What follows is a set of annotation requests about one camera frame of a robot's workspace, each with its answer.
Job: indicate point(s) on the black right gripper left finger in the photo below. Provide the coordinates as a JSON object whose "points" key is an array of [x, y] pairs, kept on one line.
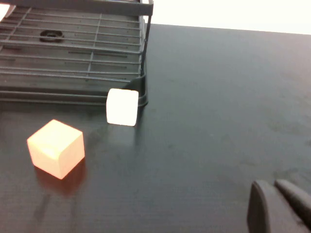
{"points": [[269, 213]]}

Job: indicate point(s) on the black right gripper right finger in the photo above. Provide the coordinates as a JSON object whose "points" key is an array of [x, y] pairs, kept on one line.
{"points": [[296, 199]]}

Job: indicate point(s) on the pink plate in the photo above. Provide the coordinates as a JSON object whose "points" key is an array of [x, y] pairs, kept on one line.
{"points": [[5, 11]]}

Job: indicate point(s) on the white cube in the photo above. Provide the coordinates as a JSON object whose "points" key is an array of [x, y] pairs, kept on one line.
{"points": [[122, 106]]}

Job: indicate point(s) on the orange cube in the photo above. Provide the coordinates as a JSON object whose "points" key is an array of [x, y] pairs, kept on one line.
{"points": [[53, 148]]}

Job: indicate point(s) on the black round drain plug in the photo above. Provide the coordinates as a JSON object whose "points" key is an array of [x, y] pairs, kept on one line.
{"points": [[43, 37]]}

